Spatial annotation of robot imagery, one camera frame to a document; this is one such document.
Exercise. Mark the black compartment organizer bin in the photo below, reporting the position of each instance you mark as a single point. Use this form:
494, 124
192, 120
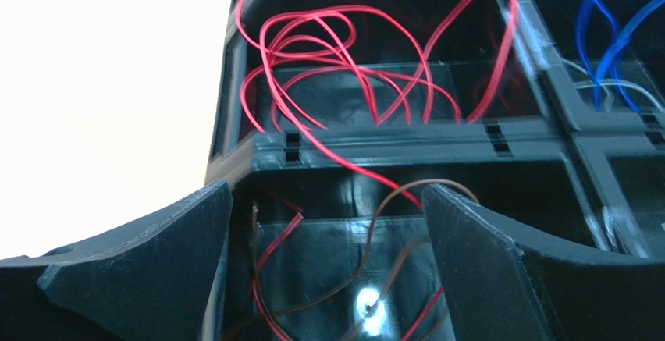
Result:
335, 115

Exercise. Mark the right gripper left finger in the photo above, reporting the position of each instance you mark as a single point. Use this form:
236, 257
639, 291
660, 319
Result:
160, 277

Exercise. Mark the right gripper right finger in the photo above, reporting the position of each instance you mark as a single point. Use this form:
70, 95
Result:
504, 280

